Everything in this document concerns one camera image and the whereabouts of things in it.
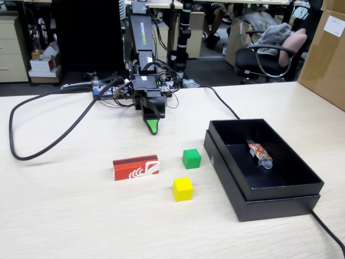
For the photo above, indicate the robot controller circuit board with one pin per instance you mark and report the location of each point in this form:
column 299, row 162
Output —
column 103, row 91

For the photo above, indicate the grey cloth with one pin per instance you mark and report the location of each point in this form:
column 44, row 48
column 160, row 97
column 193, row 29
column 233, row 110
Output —
column 275, row 35

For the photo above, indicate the large brown cardboard box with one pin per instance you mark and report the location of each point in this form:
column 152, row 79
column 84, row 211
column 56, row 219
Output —
column 323, row 67

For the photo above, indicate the open white carton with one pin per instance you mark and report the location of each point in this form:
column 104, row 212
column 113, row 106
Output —
column 51, row 50

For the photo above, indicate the beige drawer cabinet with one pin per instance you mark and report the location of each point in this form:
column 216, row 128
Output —
column 10, row 54

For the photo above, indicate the flat white carton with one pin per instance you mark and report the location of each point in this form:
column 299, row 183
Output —
column 44, row 74

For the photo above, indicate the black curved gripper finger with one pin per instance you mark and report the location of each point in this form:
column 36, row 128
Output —
column 159, row 105

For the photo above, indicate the patterned USB stick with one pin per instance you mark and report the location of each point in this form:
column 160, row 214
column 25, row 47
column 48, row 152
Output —
column 258, row 152

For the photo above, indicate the green wooden cube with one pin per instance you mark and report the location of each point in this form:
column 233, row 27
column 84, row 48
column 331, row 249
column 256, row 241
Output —
column 192, row 159

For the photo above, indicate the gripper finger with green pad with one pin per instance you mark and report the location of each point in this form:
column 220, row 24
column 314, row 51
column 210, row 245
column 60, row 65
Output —
column 153, row 126

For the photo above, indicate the black office chair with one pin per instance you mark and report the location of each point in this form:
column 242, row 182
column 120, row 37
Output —
column 248, row 58

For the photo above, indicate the black jointed pole white rings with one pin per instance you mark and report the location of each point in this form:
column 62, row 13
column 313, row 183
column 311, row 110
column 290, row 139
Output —
column 183, row 32

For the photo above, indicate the white carton red side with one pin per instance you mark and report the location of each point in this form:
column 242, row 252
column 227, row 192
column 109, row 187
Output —
column 40, row 64

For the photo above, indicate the clear plastic bag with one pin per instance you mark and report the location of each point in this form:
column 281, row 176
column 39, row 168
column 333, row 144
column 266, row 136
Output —
column 258, row 19

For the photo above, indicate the pink cushion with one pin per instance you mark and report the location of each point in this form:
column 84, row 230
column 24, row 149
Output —
column 293, row 43

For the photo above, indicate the beige desk cabinet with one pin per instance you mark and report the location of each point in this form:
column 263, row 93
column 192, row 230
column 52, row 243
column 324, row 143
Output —
column 195, row 35

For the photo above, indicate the yellow wooden cube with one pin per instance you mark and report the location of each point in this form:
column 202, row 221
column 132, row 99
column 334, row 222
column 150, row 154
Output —
column 183, row 190

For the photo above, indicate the black open box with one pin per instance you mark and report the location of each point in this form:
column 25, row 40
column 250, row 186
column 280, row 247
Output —
column 237, row 153
column 280, row 209

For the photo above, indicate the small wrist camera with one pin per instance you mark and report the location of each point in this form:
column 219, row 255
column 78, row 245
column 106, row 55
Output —
column 124, row 92

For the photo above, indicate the black monitor back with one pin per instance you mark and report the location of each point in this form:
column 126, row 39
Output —
column 89, row 35

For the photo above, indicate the seated person dark legs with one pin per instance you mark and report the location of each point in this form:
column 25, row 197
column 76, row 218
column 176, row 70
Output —
column 213, row 19

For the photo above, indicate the red orange carton box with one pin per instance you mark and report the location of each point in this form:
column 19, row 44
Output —
column 126, row 170

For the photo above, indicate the small brown cardboard box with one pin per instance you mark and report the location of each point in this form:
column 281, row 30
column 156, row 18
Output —
column 334, row 5

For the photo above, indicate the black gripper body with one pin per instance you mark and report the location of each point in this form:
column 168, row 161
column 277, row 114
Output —
column 145, row 85

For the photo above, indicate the white shipping label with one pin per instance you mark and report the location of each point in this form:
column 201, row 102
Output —
column 334, row 25

